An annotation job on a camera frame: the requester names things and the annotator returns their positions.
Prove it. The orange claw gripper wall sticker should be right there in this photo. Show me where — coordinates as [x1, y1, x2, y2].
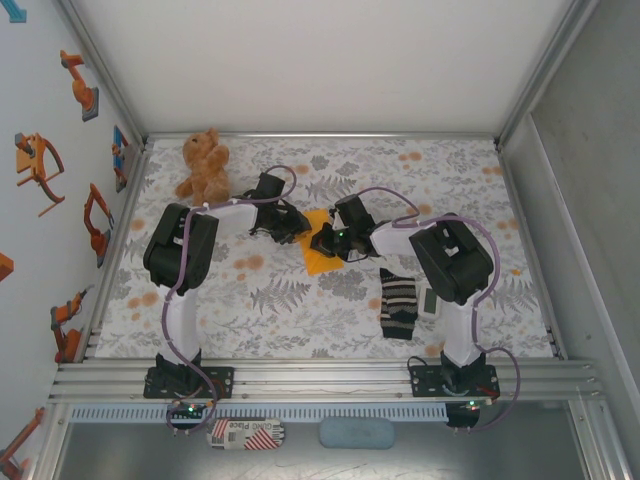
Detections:
[13, 132, 67, 219]

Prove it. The red white striped pouch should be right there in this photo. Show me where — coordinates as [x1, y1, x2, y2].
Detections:
[206, 418, 287, 451]

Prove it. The orange tool wall sticker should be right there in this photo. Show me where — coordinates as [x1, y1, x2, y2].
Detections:
[0, 407, 46, 480]

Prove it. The blue grey oval sponge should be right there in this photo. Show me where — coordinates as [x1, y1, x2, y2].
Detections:
[318, 417, 396, 450]

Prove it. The aluminium crossbar behind mat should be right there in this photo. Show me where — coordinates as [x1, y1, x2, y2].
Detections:
[144, 130, 501, 142]

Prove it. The blue orange machine wall sticker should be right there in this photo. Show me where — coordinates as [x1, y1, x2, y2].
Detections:
[110, 124, 144, 194]

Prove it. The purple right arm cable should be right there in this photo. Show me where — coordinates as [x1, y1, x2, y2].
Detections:
[349, 186, 522, 434]

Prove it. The aluminium frame post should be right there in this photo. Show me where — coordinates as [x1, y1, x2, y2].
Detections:
[57, 0, 150, 147]
[493, 0, 601, 147]

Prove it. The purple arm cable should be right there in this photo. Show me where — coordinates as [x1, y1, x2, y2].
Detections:
[162, 166, 299, 436]
[349, 186, 522, 434]

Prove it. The brown teddy bear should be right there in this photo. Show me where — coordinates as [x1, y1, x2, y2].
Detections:
[174, 127, 232, 206]

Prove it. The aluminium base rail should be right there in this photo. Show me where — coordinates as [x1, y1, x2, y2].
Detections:
[47, 357, 606, 404]

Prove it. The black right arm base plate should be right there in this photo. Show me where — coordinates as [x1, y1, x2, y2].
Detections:
[408, 364, 500, 399]

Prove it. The black beige striped sock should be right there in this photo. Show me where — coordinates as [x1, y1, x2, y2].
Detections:
[378, 267, 419, 342]

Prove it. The white digital timer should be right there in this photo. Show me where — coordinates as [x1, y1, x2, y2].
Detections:
[415, 284, 444, 322]

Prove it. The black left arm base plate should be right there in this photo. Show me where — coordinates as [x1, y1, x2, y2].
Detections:
[143, 366, 236, 400]

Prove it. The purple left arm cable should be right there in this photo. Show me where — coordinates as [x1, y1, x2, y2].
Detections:
[162, 166, 299, 436]

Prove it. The blue arrow wall sticker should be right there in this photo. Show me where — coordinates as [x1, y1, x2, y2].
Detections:
[0, 0, 29, 24]

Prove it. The orange paper sheet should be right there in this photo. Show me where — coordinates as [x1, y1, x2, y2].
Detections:
[298, 208, 346, 276]

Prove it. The white slotted cable duct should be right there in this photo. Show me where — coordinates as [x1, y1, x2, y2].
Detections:
[69, 403, 449, 424]

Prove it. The thin black cable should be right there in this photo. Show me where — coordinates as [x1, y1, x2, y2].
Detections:
[406, 355, 442, 374]

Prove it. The floral patterned table mat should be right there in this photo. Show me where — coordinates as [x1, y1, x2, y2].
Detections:
[94, 137, 557, 360]

